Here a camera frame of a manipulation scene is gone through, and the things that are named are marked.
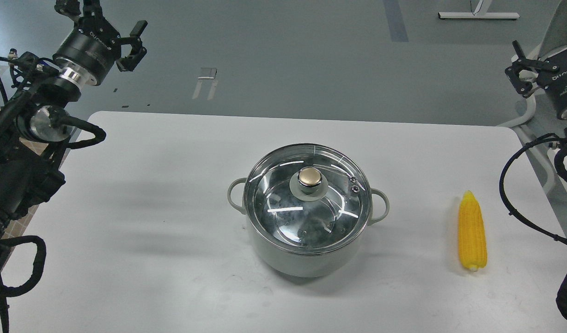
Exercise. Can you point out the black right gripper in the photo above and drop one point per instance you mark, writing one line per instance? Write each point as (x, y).
(522, 74)

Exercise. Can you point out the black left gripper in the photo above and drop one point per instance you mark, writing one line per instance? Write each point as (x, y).
(89, 44)

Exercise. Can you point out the yellow corn cob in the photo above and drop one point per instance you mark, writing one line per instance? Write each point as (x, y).
(472, 245)

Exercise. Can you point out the glass pot lid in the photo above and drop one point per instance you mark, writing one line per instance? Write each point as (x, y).
(308, 199)

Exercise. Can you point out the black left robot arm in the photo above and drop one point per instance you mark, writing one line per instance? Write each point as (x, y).
(35, 128)

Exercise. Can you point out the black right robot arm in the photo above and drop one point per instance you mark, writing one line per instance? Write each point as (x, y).
(550, 151)

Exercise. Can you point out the grey-green steel cooking pot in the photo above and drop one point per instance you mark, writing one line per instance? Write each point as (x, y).
(298, 265)

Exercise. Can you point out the white grey office chair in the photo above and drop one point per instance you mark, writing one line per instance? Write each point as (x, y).
(553, 33)

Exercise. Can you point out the white desk leg base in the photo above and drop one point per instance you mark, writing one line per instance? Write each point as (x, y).
(480, 11)

